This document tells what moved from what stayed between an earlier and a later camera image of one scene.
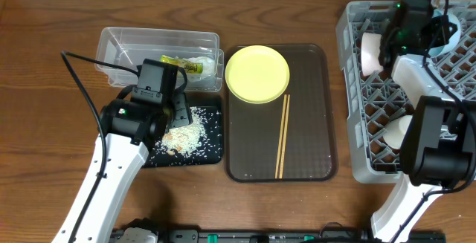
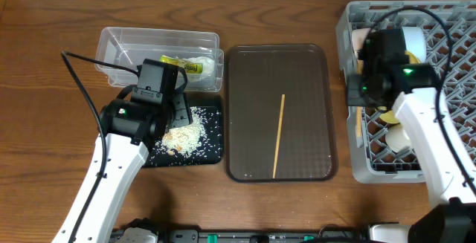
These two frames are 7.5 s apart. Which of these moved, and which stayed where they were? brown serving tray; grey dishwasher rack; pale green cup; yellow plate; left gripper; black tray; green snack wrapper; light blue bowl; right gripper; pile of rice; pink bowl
Moved: yellow plate; light blue bowl; pink bowl; right gripper
Stayed: grey dishwasher rack; left gripper; pale green cup; pile of rice; black tray; green snack wrapper; brown serving tray
